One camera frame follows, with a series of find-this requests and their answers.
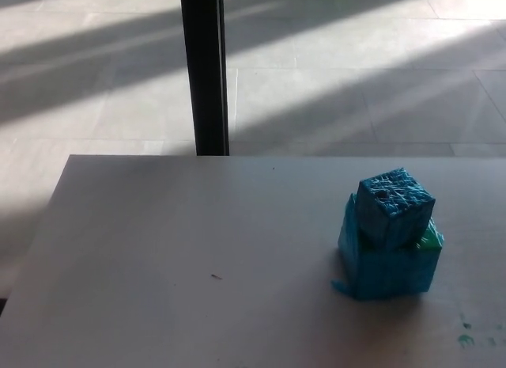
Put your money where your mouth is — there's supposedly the small blue cube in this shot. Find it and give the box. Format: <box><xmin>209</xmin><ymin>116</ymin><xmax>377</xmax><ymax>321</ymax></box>
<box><xmin>357</xmin><ymin>166</ymin><xmax>436</xmax><ymax>252</ymax></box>

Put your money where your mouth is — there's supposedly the large blue taped cube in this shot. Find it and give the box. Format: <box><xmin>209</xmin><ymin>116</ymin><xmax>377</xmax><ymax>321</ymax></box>
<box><xmin>330</xmin><ymin>192</ymin><xmax>444</xmax><ymax>302</ymax></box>

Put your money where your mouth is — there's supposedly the black vertical post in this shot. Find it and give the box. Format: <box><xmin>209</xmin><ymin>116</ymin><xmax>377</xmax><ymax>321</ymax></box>
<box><xmin>178</xmin><ymin>0</ymin><xmax>231</xmax><ymax>157</ymax></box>

